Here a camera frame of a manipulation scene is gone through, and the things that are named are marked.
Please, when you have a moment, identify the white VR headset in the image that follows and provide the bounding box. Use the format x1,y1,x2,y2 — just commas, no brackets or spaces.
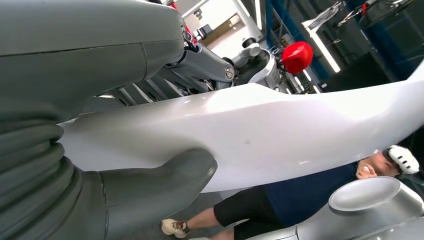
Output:
382,144,421,175

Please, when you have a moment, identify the beige shoe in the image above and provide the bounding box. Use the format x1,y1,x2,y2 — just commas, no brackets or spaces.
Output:
160,218,191,239

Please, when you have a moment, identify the person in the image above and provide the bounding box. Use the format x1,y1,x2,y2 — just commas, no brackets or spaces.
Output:
160,145,424,240

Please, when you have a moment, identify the blue metal shelf rack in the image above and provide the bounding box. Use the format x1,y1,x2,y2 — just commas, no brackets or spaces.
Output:
264,0,424,80

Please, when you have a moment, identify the red round object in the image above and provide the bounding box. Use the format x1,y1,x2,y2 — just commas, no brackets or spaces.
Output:
281,41,314,75

